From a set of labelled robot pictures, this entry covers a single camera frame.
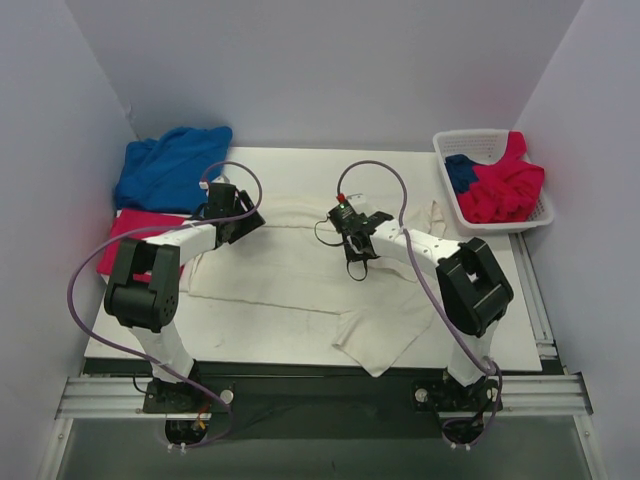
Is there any white t-shirt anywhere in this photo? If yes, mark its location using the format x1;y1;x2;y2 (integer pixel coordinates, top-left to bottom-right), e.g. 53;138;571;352
181;197;438;377

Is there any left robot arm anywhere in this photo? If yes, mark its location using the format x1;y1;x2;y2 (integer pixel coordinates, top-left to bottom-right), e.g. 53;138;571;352
104;183;265;412

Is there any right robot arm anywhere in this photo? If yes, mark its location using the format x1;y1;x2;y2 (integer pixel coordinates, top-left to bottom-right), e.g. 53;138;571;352
327;199;514;408

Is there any blue t-shirt pile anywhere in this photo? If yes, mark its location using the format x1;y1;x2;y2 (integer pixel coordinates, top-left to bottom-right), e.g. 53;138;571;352
113;126;233;214

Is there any folded red t-shirt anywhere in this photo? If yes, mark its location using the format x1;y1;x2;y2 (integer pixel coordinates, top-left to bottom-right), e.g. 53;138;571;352
96;208;194;277

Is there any blue t-shirt in basket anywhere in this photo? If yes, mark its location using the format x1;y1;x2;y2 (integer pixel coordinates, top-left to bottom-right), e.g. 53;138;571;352
445;154;478;194

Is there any white plastic basket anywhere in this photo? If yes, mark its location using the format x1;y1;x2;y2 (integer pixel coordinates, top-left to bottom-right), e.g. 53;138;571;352
433;129;553;235

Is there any red t-shirt in basket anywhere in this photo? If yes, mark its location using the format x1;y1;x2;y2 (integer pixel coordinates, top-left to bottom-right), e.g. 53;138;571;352
457;131;545;224

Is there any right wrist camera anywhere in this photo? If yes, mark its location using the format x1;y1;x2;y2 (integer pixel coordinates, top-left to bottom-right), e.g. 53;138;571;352
346;193;367;207

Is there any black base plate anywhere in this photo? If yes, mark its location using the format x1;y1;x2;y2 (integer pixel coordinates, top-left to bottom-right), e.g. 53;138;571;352
134;368;502;445

